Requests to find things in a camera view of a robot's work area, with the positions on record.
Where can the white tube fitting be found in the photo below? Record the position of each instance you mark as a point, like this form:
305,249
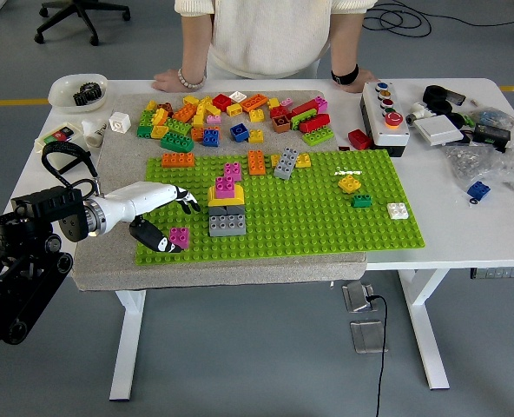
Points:
93,134

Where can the yellow-orange brick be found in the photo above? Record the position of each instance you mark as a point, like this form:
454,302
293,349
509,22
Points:
159,116

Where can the white plug fitting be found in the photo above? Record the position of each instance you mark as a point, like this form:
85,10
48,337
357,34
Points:
418,113

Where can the white flat switch plate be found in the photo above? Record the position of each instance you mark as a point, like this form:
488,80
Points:
438,130

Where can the person's right forearm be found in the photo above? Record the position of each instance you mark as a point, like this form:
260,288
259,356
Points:
194,43

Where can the metal floor socket box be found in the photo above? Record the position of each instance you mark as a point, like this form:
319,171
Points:
359,296

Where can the person's left hand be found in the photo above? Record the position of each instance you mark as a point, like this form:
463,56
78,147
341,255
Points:
352,84

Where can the red two-by-two brick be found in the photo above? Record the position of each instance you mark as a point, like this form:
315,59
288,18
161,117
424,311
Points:
221,102

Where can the white table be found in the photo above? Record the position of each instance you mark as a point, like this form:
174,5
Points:
456,234

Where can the orange two-by-four brick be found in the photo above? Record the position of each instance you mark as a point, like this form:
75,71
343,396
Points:
177,160
184,112
256,162
254,102

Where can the yellow arch brick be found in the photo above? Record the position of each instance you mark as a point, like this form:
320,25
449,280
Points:
235,199

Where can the clear bags of screws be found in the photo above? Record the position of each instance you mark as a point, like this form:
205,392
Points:
487,165

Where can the dark grey sloped brick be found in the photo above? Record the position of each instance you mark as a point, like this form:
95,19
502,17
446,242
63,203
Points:
226,209

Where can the grey-brown mat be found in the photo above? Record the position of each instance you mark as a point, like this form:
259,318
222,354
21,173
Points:
239,273

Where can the grey two-by-four brick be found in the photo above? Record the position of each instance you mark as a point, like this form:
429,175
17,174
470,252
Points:
226,226
286,163

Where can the white cube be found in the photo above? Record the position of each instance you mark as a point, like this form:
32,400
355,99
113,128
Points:
119,122

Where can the person's left forearm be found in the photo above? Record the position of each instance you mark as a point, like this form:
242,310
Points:
344,39

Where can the push-button control box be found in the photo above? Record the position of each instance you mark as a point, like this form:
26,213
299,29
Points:
385,130

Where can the lime two-by-four brick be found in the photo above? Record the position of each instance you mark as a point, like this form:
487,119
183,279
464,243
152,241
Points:
318,137
178,126

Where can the dark green two-by-two brick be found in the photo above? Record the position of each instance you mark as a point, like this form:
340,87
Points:
144,130
361,201

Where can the long red brick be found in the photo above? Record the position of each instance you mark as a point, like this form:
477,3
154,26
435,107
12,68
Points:
305,107

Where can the black gear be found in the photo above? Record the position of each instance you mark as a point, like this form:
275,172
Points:
80,99
90,90

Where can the white bowl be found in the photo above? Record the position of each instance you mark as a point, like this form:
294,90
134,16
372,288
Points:
63,102

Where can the red two-by-four brick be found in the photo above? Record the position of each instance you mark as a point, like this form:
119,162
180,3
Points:
314,123

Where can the white red-green switch box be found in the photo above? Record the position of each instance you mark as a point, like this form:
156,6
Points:
59,134

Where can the white two-by-two brick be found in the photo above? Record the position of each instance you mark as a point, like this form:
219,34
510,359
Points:
398,211

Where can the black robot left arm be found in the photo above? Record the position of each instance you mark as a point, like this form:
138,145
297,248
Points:
48,204

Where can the black adapter box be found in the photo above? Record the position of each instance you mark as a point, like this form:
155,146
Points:
492,135

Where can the black round part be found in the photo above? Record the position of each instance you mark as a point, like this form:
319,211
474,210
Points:
456,119

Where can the long lime brick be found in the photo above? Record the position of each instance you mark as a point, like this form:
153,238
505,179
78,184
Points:
302,119

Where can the person's right hand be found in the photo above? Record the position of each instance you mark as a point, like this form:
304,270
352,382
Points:
170,81

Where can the blue two-by-two brick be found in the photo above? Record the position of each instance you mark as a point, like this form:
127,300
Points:
478,189
210,138

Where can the black wristwatch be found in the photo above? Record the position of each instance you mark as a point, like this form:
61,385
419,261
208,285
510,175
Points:
346,76

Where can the dark green two-by-four brick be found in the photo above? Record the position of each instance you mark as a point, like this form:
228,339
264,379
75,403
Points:
176,142

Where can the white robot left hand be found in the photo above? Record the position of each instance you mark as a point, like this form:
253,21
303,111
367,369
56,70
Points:
131,202

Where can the table height control panel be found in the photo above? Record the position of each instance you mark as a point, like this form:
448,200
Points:
502,273

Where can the black office chair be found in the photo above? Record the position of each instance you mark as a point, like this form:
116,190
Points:
84,8

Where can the long yellow brick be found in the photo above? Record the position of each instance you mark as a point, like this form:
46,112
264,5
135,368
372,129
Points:
199,115

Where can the person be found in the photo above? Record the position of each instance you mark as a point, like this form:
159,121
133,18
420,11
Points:
265,35

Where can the small light pink brick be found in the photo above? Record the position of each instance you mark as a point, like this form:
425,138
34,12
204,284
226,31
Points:
287,102

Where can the brown hollow brick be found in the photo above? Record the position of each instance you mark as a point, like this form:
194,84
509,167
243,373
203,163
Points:
281,124

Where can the magenta two-by-two brick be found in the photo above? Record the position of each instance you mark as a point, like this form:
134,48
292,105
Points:
224,187
232,171
179,236

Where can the blue hollow brick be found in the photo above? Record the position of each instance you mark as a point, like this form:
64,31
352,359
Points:
239,132

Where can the yellow two-by-two brick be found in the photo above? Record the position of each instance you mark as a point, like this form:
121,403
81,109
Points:
303,161
349,183
255,136
257,115

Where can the metal floor plate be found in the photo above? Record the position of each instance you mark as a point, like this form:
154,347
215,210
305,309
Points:
367,336

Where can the green studded baseplate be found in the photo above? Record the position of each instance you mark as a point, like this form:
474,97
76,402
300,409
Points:
305,226

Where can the small yellow brick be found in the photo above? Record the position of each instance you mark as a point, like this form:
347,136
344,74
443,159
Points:
151,105
275,160
274,103

